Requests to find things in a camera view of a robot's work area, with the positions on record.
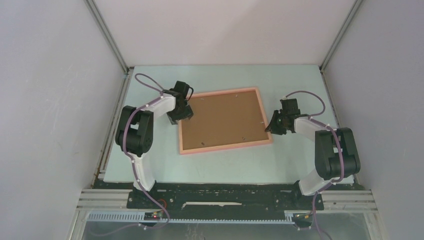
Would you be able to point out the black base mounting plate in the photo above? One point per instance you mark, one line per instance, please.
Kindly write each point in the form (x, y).
(254, 194)

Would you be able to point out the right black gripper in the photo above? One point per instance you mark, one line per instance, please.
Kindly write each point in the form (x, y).
(272, 127)

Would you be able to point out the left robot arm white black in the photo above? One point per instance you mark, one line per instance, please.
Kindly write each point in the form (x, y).
(135, 130)

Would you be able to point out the brown backing board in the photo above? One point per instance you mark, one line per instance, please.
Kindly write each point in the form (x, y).
(225, 119)

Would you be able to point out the right aluminium corner post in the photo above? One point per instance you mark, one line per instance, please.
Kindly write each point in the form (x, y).
(340, 34)

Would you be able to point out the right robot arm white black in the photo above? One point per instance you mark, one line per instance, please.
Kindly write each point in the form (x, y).
(335, 152)

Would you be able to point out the grey cable duct strip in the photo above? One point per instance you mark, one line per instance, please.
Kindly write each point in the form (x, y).
(139, 217)

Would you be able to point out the aluminium corner post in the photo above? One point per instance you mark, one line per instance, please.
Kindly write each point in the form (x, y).
(106, 33)
(340, 34)

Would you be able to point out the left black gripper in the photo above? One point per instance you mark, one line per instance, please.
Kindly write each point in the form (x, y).
(187, 113)

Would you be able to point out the left aluminium corner post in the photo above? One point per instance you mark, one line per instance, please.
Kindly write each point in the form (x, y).
(106, 33)

